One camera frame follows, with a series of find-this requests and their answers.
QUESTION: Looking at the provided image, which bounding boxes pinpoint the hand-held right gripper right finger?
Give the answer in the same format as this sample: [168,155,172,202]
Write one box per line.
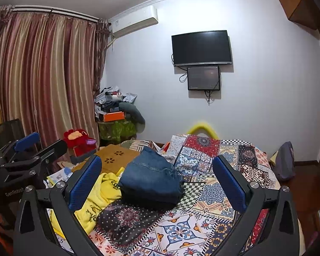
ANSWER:
[212,155,300,256]

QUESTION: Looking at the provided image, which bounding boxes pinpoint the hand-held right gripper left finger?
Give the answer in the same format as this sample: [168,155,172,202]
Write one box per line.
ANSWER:
[13,155,103,256]

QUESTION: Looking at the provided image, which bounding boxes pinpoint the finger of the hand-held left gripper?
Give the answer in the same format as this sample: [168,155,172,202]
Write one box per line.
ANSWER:
[0,132,41,164]
[29,139,68,164]

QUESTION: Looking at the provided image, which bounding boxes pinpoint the blue denim jeans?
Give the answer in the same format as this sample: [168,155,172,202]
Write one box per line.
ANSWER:
[118,146,186,211]

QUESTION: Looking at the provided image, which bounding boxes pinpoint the black mesh chair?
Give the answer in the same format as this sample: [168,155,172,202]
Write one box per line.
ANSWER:
[0,119,23,150]

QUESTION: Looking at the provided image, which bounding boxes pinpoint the yellow printed garment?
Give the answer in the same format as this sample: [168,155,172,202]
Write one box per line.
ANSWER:
[49,172,123,234]

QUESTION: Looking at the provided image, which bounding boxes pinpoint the red plush toy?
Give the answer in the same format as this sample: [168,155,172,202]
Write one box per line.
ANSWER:
[63,128,97,157]

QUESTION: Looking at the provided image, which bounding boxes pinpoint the printed paper booklet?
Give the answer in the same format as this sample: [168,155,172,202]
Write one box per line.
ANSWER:
[44,166,74,188]

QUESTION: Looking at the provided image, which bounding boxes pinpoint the brown mat with flower cutouts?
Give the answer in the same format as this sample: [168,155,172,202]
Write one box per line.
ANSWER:
[72,144,142,178]

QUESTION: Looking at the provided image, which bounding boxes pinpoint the patchwork printed blanket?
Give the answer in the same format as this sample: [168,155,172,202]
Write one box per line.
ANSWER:
[52,134,282,256]

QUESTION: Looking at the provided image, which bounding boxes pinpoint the grey blue bag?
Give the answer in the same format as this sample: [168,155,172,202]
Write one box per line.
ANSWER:
[272,141,296,182]

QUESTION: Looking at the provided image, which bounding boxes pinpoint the green cloth covered table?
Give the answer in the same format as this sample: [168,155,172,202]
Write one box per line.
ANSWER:
[97,120,138,146]

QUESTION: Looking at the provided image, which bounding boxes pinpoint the yellow padded tube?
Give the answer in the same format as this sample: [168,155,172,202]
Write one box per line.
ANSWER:
[187,121,219,140]

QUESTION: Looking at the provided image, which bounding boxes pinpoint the striped pink brown curtain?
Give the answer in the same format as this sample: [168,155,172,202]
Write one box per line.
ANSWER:
[0,5,108,171]

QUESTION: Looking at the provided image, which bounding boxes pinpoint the orange box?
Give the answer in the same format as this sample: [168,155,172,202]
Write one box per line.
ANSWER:
[103,112,125,122]

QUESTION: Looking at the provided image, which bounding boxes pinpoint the pile of papers and clutter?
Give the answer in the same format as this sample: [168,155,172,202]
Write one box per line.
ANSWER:
[94,86,138,113]

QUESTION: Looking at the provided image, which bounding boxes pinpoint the grey garment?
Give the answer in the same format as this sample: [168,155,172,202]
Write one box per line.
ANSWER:
[119,103,146,133]

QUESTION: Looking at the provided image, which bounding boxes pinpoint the curtain rod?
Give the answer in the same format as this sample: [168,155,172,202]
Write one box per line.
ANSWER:
[0,4,100,22]

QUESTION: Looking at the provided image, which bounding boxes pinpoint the white air conditioner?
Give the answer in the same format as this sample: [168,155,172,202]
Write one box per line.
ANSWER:
[107,5,159,39]

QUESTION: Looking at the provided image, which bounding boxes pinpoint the black monitor cable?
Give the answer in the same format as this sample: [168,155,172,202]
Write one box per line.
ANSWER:
[204,89,215,105]

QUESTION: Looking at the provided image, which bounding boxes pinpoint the small black wall monitor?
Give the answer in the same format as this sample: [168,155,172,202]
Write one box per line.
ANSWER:
[187,65,221,91]

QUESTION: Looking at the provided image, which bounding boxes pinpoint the black television cable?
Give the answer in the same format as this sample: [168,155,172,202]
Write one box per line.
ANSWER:
[172,54,189,84]

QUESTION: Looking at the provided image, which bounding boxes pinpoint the black wall television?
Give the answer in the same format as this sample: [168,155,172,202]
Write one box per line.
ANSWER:
[171,30,233,67]

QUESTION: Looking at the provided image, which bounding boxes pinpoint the wooden wall cabinet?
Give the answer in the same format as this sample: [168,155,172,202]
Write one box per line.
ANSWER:
[277,0,320,32]

